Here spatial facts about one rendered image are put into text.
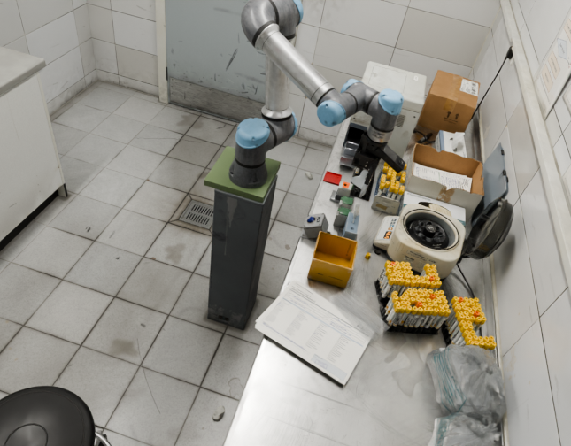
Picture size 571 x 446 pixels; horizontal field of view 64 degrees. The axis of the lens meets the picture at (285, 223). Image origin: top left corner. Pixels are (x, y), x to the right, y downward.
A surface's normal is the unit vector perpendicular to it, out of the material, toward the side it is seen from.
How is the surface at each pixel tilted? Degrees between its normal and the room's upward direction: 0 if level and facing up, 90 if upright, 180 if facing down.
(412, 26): 90
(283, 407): 0
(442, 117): 91
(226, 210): 90
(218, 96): 91
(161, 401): 0
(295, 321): 1
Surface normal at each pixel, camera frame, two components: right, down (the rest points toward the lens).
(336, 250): -0.24, 0.65
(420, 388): 0.15, -0.71
